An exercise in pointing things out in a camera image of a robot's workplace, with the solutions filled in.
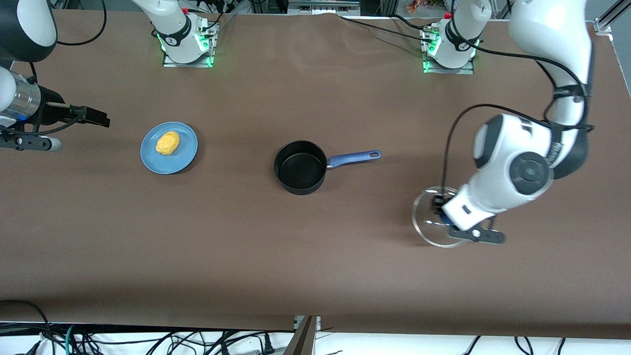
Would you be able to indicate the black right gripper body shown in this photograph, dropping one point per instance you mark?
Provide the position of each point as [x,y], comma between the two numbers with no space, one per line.
[51,111]

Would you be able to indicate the round glass pot lid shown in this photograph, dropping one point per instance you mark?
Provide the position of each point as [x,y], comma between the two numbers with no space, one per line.
[424,223]

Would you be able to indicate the yellow potato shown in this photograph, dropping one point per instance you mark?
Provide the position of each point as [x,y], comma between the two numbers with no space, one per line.
[167,143]

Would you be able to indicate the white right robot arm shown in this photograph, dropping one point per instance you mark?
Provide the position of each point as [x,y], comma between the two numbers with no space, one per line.
[172,22]

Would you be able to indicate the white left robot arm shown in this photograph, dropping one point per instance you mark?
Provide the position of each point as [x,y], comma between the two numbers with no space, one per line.
[547,39]

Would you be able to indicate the blue round plate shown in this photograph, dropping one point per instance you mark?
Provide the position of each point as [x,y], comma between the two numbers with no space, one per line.
[187,150]

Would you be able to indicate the grey equipment box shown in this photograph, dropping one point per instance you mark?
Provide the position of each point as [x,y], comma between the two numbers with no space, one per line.
[324,6]

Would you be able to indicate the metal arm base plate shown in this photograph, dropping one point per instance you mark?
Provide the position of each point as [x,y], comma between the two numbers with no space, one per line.
[448,70]
[188,62]

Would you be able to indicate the aluminium frame profile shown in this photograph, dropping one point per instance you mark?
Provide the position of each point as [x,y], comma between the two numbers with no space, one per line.
[609,18]

